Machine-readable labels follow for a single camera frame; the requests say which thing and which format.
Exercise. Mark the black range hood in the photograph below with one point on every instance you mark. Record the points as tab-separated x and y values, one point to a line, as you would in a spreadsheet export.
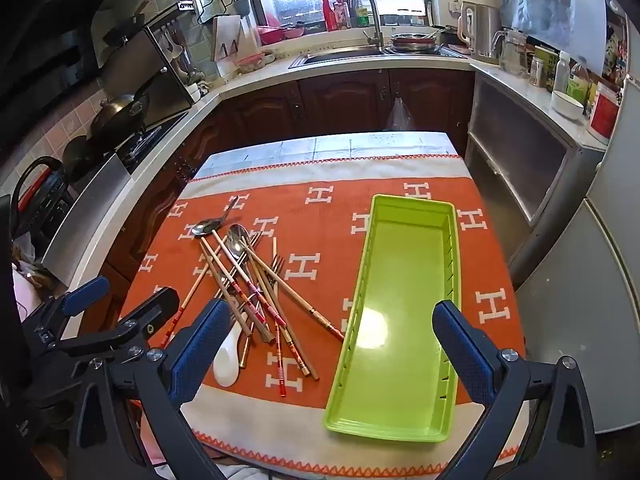
50	45

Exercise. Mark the pink plastic basin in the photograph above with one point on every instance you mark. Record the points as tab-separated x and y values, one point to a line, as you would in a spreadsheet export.
270	36

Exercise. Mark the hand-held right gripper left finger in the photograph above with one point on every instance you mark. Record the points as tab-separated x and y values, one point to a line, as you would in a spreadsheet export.
200	352

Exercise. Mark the green plastic utensil tray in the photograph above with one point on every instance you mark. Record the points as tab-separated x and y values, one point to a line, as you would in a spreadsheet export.
400	270

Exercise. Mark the clear plastic sheet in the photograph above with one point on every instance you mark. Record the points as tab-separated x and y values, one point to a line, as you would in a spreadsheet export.
550	5

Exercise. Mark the steel cabinet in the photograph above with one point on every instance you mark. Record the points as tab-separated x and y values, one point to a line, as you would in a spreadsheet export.
520	160

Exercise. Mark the stainless steel panel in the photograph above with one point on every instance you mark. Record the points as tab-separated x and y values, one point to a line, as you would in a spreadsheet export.
85	225

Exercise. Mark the glass pitcher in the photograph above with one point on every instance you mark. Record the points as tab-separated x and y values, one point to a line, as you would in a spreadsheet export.
512	57

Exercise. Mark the black wok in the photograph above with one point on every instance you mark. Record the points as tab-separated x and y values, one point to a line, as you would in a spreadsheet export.
117	112

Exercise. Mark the red spray bottle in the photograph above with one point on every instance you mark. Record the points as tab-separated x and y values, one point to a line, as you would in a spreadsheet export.
330	15

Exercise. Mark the white cutting board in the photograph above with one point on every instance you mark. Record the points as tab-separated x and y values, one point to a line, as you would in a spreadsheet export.
225	35

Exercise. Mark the electric kettle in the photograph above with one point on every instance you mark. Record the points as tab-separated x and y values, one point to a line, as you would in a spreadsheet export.
482	32

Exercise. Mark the group of assorted chopsticks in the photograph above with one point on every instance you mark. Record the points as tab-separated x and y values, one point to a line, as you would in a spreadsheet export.
325	322

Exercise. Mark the white bowl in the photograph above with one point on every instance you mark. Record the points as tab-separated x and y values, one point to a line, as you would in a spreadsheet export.
567	105

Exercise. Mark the glass jar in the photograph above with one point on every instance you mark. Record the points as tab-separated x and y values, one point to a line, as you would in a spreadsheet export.
537	72

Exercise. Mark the steel kitchen faucet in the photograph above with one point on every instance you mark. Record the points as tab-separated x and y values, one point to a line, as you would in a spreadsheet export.
375	20

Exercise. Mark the tile-print table cover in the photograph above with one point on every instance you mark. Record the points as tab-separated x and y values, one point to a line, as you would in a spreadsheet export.
330	147

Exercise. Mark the small metal spoon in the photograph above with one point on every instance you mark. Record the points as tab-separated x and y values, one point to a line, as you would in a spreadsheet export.
204	228

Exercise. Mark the person's light clothing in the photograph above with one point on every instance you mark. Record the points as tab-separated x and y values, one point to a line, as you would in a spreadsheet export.
235	472

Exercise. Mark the red container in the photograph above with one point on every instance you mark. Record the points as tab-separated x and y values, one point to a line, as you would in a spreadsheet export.
602	115

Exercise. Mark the stacked pans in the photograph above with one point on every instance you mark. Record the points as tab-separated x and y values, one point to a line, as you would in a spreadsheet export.
412	42

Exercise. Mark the white kitchen countertop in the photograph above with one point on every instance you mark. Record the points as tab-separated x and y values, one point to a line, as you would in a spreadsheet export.
250	80

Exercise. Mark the wall outlet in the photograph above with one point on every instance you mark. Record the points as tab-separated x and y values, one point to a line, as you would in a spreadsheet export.
454	6

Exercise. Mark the dark cooking pot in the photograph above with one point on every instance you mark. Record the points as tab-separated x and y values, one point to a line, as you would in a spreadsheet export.
80	155

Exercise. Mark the green container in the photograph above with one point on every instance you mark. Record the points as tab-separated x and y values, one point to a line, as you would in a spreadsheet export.
580	91

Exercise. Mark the white ceramic soup spoon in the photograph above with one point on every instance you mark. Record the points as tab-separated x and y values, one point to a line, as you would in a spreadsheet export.
227	365

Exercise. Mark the white plastic bottle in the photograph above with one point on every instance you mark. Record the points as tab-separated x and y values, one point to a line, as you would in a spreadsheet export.
561	75

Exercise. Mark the large metal spoon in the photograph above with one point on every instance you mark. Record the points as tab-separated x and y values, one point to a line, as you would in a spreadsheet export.
239	234

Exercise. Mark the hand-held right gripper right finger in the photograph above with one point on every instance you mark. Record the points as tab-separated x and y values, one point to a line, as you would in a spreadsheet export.
465	355

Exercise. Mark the gas stove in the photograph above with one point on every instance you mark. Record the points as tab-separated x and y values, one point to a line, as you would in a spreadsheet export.
142	142

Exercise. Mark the wooden kitchen cabinets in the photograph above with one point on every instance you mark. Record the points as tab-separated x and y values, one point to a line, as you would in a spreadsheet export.
325	105

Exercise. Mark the black bag with red trim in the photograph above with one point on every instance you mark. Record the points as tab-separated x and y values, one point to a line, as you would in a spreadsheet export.
42	205

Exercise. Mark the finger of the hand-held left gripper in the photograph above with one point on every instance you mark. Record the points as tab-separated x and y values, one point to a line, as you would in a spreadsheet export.
150	312
85	294

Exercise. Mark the steel kitchen sink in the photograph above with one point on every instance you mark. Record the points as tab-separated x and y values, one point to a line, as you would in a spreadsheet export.
340	56

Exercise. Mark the pink bottle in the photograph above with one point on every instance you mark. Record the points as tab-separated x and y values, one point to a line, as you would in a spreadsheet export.
342	15

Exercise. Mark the stainless steel splash guard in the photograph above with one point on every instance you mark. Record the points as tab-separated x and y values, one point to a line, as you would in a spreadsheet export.
155	75

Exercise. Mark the pink bowl with food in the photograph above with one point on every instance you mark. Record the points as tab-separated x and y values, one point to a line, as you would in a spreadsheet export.
250	64

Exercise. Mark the orange printed blanket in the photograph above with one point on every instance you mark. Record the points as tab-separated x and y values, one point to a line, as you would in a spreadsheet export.
325	220

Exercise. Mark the hanging plastic bag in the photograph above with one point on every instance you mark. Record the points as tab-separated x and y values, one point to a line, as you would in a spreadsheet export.
398	117

